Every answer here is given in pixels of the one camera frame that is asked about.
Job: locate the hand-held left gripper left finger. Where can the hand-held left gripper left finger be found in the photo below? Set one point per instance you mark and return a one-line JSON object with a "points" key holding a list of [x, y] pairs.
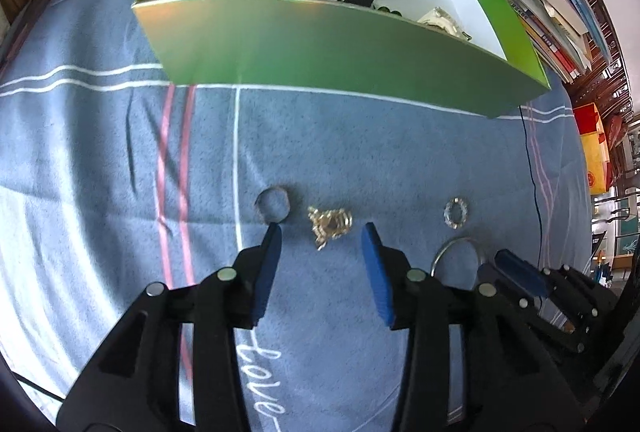
{"points": [[267, 272]]}

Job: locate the cream ornate trinket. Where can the cream ornate trinket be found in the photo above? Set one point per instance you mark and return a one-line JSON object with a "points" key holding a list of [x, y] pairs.
{"points": [[440, 19]]}

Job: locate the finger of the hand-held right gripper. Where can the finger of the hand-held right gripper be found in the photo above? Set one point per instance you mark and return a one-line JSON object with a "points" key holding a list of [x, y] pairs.
{"points": [[520, 272], [575, 284]]}

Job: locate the silver bangle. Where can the silver bangle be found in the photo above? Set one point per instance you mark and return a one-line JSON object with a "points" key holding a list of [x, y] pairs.
{"points": [[456, 239]]}

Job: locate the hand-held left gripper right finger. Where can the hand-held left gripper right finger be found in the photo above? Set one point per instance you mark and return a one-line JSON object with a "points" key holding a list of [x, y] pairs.
{"points": [[377, 277]]}

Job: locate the yellow and red box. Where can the yellow and red box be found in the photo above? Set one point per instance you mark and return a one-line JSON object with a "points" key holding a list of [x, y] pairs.
{"points": [[592, 152]]}

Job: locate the blue striped cloth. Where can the blue striped cloth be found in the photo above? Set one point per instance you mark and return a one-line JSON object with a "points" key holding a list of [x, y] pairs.
{"points": [[350, 152]]}

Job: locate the green cardboard box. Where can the green cardboard box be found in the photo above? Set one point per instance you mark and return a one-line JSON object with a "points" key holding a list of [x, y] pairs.
{"points": [[325, 47]]}

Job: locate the dark wooden cabinet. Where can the dark wooden cabinet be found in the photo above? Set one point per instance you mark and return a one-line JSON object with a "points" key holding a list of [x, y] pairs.
{"points": [[600, 84]]}

